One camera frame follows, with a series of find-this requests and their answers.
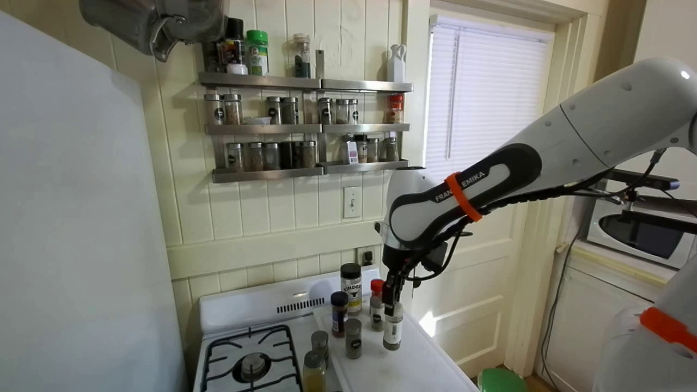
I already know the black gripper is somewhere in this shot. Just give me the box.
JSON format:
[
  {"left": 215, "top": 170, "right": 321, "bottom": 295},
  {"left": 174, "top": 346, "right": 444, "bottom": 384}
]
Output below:
[{"left": 382, "top": 242, "right": 447, "bottom": 307}]

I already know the white-capped spice bottle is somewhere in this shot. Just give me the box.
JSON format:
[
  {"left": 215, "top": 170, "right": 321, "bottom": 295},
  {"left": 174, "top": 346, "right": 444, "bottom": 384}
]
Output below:
[{"left": 384, "top": 305, "right": 403, "bottom": 351}]

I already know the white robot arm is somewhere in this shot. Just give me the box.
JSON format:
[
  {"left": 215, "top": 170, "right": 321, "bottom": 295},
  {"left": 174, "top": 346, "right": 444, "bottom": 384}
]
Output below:
[{"left": 382, "top": 58, "right": 697, "bottom": 307}]

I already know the red-capped spice bottle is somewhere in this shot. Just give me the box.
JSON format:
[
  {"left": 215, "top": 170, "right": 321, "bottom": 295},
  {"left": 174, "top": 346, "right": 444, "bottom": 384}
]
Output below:
[{"left": 370, "top": 279, "right": 384, "bottom": 330}]

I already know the tall black-capped spice jar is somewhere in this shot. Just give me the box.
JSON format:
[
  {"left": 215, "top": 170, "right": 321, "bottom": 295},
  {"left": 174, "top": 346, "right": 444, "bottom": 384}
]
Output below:
[{"left": 339, "top": 263, "right": 362, "bottom": 314}]

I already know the black-capped spice bottle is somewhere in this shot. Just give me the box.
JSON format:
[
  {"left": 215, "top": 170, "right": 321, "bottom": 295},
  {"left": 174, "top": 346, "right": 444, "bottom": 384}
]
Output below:
[{"left": 330, "top": 291, "right": 348, "bottom": 337}]

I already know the silver-capped spice bottle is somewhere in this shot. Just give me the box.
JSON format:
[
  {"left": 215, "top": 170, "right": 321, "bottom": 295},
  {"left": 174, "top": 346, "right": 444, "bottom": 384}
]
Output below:
[{"left": 345, "top": 317, "right": 362, "bottom": 359}]

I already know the small silver-lid spice jar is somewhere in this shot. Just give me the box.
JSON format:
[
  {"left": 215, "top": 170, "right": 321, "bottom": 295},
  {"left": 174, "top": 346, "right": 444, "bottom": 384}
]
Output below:
[{"left": 312, "top": 330, "right": 330, "bottom": 367}]

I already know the yellow spice bottle silver cap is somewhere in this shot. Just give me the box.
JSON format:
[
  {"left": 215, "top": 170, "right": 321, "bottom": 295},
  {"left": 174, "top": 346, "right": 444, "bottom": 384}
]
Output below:
[{"left": 302, "top": 351, "right": 327, "bottom": 392}]

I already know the white bottle on shelf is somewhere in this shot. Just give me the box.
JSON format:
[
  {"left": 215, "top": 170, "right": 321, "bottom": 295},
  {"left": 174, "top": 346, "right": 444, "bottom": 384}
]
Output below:
[{"left": 387, "top": 44, "right": 406, "bottom": 82}]

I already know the white gas stove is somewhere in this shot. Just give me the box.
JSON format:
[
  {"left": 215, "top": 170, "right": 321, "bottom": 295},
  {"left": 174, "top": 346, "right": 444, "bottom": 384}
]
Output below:
[{"left": 192, "top": 272, "right": 477, "bottom": 392}]

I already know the green round object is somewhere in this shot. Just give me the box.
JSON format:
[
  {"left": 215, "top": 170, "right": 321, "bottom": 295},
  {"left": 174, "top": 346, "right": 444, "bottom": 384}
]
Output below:
[{"left": 477, "top": 367, "right": 526, "bottom": 392}]

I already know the black stove burner grate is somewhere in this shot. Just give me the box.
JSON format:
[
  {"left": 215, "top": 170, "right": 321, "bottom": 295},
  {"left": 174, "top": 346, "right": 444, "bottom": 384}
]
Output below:
[{"left": 195, "top": 324, "right": 302, "bottom": 392}]

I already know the white window blind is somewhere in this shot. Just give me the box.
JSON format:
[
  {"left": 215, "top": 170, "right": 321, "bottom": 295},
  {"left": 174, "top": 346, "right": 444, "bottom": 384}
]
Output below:
[{"left": 425, "top": 15, "right": 553, "bottom": 180}]

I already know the white microwave oven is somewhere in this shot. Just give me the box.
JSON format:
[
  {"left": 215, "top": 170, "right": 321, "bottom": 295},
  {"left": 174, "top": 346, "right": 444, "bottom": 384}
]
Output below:
[{"left": 585, "top": 200, "right": 697, "bottom": 269}]

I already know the green-lid jar on shelf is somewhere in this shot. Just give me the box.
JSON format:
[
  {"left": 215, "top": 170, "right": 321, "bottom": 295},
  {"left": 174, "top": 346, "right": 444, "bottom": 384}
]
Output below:
[{"left": 247, "top": 30, "right": 271, "bottom": 75}]

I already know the wall power outlet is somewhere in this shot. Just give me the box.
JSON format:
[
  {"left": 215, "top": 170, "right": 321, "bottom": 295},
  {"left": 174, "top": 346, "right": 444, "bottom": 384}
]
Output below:
[{"left": 360, "top": 248, "right": 374, "bottom": 266}]

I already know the white wall light switch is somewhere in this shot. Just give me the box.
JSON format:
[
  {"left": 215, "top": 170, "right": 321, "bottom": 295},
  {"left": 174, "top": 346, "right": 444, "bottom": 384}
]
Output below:
[{"left": 342, "top": 187, "right": 362, "bottom": 217}]

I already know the metal wall spice rack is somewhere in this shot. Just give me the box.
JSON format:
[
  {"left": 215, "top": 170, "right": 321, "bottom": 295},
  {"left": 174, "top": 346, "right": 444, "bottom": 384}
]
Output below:
[{"left": 199, "top": 71, "right": 411, "bottom": 182}]

